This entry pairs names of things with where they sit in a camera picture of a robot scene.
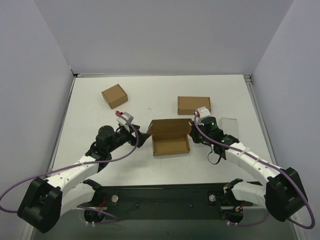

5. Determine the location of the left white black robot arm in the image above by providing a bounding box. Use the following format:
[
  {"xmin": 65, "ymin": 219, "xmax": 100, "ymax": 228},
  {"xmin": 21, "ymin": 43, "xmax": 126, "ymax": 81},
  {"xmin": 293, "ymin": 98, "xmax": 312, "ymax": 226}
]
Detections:
[{"xmin": 17, "ymin": 123, "xmax": 150, "ymax": 233}]

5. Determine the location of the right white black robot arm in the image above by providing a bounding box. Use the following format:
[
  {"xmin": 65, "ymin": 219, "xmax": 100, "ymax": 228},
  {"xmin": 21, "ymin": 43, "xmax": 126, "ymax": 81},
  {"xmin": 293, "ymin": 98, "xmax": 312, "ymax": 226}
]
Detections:
[{"xmin": 189, "ymin": 116, "xmax": 308, "ymax": 222}]

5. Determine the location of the small white flat box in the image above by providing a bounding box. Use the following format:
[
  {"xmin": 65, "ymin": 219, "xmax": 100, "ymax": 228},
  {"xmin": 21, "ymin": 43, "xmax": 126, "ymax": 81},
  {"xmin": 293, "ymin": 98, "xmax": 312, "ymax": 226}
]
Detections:
[{"xmin": 221, "ymin": 117, "xmax": 239, "ymax": 139}]

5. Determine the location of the rectangular closed cardboard box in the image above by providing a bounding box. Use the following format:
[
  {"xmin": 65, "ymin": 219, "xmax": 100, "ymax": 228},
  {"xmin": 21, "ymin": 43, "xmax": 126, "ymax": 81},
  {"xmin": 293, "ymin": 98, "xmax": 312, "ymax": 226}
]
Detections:
[{"xmin": 177, "ymin": 96, "xmax": 212, "ymax": 115}]

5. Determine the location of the small square cardboard box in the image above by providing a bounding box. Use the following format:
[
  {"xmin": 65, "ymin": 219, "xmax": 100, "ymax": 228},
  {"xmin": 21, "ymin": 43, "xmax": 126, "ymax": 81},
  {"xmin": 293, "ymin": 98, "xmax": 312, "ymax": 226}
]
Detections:
[{"xmin": 101, "ymin": 84, "xmax": 128, "ymax": 109}]

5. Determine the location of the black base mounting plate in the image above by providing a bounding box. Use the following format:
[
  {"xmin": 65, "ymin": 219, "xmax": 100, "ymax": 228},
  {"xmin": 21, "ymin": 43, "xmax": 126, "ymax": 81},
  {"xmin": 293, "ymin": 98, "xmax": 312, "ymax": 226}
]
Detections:
[{"xmin": 82, "ymin": 183, "xmax": 252, "ymax": 223}]

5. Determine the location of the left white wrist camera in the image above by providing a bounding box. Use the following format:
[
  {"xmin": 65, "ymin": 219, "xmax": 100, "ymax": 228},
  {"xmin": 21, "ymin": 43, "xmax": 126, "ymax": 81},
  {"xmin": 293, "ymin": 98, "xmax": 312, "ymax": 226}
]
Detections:
[{"xmin": 115, "ymin": 111, "xmax": 134, "ymax": 131}]

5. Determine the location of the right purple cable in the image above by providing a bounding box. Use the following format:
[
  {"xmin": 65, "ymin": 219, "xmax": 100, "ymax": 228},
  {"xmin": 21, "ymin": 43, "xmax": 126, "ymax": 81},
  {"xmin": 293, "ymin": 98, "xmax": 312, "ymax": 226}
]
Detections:
[{"xmin": 193, "ymin": 114, "xmax": 316, "ymax": 230}]

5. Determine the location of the purple cable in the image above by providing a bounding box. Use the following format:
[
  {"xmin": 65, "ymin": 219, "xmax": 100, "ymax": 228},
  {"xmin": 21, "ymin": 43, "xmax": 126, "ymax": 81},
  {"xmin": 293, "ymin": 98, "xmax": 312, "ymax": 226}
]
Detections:
[
  {"xmin": 0, "ymin": 112, "xmax": 140, "ymax": 225},
  {"xmin": 193, "ymin": 114, "xmax": 316, "ymax": 230}
]

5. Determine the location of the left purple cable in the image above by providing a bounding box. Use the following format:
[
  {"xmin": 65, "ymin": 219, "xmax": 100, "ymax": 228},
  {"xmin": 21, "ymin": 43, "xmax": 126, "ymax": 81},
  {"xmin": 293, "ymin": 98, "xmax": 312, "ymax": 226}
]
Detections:
[{"xmin": 0, "ymin": 112, "xmax": 140, "ymax": 225}]

